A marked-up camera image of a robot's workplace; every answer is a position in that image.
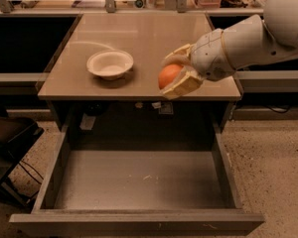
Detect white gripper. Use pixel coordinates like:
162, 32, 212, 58
160, 29, 235, 99

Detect orange fruit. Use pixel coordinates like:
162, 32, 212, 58
158, 64, 183, 89

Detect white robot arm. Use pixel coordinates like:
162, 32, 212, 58
158, 0, 298, 99

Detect grey cabinet with top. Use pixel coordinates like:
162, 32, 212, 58
39, 13, 240, 135

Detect open grey top drawer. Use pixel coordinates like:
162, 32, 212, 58
10, 121, 264, 238

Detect white paper bowl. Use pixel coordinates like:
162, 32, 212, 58
86, 50, 134, 80

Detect black side cart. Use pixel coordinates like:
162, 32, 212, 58
0, 105, 44, 207

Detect black floor cable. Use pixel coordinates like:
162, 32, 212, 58
17, 159, 45, 200

